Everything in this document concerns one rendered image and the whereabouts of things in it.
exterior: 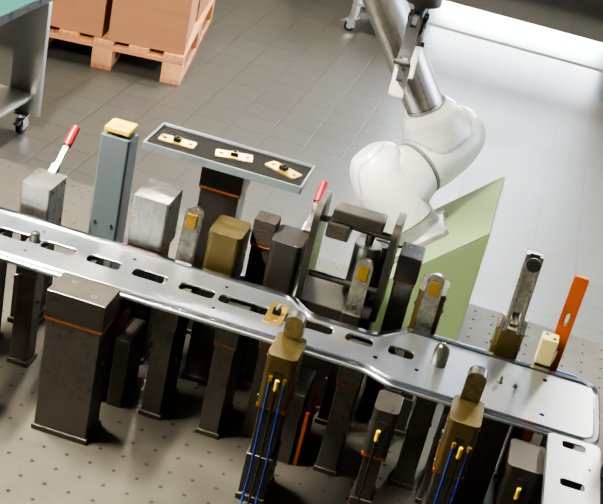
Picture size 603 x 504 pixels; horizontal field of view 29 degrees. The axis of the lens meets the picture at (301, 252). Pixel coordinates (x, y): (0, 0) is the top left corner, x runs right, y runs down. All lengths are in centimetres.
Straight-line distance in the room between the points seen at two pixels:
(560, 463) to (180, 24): 442
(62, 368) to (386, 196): 100
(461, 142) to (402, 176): 19
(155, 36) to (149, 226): 382
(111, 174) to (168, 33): 359
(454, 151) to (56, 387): 122
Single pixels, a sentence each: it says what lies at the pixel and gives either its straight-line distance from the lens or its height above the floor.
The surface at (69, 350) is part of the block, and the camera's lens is 231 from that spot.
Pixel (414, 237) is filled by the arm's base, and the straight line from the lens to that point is 296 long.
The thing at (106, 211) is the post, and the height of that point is 95.
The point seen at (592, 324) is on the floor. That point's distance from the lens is 492.
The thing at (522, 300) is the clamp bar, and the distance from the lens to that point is 242.
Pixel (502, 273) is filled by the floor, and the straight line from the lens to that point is 509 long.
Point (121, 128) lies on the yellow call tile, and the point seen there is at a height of 116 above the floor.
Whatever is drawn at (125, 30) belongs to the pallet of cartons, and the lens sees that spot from 628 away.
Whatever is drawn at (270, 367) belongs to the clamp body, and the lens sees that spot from 216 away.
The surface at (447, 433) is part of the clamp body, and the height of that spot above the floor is 101.
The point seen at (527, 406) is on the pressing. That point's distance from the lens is 231.
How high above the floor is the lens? 220
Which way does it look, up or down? 27 degrees down
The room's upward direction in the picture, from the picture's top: 13 degrees clockwise
